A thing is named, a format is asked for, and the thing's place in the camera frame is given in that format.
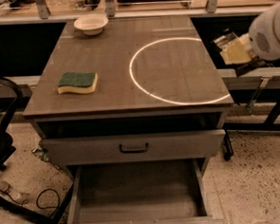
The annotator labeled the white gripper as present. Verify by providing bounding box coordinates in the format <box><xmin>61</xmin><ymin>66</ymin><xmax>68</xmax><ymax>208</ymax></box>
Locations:
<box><xmin>220</xmin><ymin>3</ymin><xmax>280</xmax><ymax>65</ymax></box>

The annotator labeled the dark rxbar chocolate wrapper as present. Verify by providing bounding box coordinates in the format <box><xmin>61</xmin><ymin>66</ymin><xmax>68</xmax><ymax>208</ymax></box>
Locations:
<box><xmin>213</xmin><ymin>30</ymin><xmax>267</xmax><ymax>77</ymax></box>

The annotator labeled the grey wooden drawer cabinet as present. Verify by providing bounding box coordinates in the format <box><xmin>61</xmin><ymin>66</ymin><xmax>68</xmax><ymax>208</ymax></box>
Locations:
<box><xmin>17</xmin><ymin>10</ymin><xmax>238</xmax><ymax>176</ymax></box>

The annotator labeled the open grey middle drawer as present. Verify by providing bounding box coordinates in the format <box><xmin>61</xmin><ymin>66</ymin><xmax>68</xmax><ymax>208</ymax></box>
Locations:
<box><xmin>66</xmin><ymin>159</ymin><xmax>227</xmax><ymax>224</ymax></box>

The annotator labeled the closed grey top drawer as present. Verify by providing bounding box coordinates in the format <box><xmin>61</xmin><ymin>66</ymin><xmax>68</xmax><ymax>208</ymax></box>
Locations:
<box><xmin>41</xmin><ymin>129</ymin><xmax>225</xmax><ymax>166</ymax></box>

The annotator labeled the black metal stand leg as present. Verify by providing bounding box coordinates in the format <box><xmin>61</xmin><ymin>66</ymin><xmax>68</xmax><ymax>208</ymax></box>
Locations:
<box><xmin>218</xmin><ymin>83</ymin><xmax>280</xmax><ymax>162</ymax></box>

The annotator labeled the white bowl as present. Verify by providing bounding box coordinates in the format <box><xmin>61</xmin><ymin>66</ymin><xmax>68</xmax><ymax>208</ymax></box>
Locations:
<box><xmin>74</xmin><ymin>14</ymin><xmax>109</xmax><ymax>36</ymax></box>

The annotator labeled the green yellow sponge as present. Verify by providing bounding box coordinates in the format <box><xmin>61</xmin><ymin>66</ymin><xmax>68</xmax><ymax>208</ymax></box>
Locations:
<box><xmin>58</xmin><ymin>71</ymin><xmax>98</xmax><ymax>95</ymax></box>

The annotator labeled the black floor cable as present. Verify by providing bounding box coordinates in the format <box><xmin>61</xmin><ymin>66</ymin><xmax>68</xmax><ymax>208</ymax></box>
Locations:
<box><xmin>33</xmin><ymin>187</ymin><xmax>63</xmax><ymax>212</ymax></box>

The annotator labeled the black chair frame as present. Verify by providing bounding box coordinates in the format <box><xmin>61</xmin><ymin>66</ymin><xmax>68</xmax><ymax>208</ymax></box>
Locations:
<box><xmin>0</xmin><ymin>77</ymin><xmax>73</xmax><ymax>224</ymax></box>

